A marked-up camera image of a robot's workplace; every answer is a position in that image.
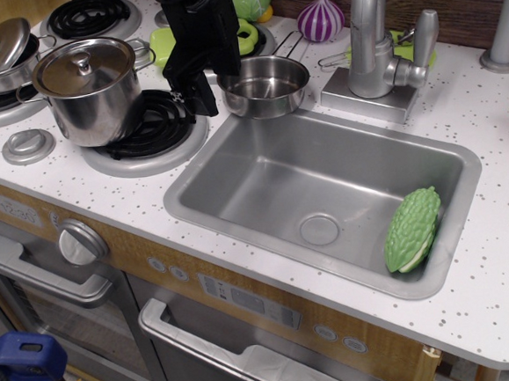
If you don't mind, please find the lime green plastic plate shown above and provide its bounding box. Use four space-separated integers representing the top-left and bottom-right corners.
149 27 176 68

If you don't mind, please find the small steel saucepan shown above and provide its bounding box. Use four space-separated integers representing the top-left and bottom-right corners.
216 51 310 121

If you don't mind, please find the silver oven door handle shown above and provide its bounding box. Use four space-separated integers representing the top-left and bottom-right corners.
0 237 115 309

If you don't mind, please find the silver toy faucet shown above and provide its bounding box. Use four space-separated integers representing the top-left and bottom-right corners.
320 0 440 123

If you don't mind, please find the front black coil burner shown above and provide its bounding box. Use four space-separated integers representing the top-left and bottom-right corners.
82 89 208 179

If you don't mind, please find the large steel pot with lid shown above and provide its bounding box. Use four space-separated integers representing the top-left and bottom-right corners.
29 37 146 148

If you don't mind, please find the purple striped toy onion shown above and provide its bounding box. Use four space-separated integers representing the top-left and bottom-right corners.
296 0 345 43

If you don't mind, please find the rear black coil burner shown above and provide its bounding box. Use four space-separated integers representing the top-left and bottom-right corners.
40 0 142 45

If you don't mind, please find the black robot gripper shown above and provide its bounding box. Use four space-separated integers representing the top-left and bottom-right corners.
157 0 241 116

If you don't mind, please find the grey toy sink basin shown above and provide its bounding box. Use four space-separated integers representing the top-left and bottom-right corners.
164 110 482 300

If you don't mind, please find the silver dishwasher door handle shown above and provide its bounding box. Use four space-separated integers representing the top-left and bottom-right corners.
136 280 385 381

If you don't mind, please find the steel pot with tilted lid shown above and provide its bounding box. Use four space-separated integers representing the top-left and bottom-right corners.
0 18 58 95

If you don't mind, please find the silver oven dial knob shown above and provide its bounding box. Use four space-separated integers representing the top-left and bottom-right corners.
56 218 108 266

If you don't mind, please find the green toy bitter melon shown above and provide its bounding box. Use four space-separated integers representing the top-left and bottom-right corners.
384 187 440 274

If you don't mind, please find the green toy pepper slice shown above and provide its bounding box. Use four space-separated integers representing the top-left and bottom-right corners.
236 18 259 56

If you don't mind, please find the blue clamp tool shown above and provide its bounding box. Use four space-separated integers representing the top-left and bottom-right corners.
0 331 68 381

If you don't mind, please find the left black coil burner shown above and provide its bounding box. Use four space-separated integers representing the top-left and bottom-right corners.
0 84 47 128

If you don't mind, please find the black coil burner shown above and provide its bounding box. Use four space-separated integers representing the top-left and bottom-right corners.
0 84 47 128
40 0 142 45
82 89 208 179

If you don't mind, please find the grey round countertop knob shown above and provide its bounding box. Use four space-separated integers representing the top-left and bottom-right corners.
2 128 56 165

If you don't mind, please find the yellow toy piece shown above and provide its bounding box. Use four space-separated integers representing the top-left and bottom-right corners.
256 4 273 23

